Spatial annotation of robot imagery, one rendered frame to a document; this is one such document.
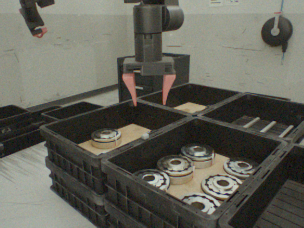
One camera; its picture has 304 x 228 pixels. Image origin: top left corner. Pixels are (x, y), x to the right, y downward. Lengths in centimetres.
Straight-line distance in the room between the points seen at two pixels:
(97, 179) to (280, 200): 44
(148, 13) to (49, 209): 63
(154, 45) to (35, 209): 61
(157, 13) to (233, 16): 360
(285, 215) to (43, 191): 71
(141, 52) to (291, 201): 49
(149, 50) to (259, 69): 355
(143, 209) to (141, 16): 39
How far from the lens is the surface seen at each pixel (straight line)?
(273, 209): 69
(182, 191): 69
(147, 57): 53
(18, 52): 385
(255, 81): 407
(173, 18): 58
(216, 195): 63
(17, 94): 390
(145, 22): 53
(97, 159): 63
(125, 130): 103
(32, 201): 94
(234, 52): 411
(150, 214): 57
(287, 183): 80
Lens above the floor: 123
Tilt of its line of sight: 20 degrees down
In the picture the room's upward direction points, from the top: straight up
